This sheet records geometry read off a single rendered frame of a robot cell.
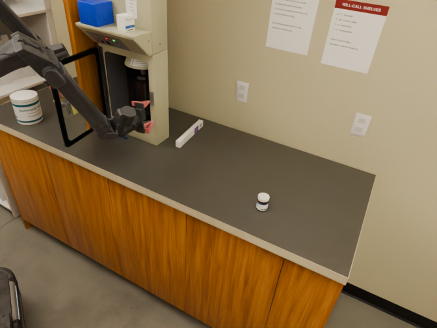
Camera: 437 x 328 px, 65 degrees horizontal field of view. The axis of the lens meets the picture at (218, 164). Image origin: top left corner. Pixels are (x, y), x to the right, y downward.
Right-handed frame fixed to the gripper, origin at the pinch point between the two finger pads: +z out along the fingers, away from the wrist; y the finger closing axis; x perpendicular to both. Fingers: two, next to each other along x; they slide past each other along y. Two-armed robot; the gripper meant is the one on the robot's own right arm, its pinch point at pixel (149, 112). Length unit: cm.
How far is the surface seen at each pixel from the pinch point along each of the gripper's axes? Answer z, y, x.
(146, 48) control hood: 7.9, 25.2, 2.9
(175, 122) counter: 37.5, -24.5, 16.2
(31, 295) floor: -50, -110, 74
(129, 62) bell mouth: 13.7, 16.2, 19.7
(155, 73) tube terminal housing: 13.3, 12.9, 4.6
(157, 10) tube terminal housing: 16.5, 38.9, 1.0
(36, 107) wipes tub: -5, -7, 74
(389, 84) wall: 56, 5, -90
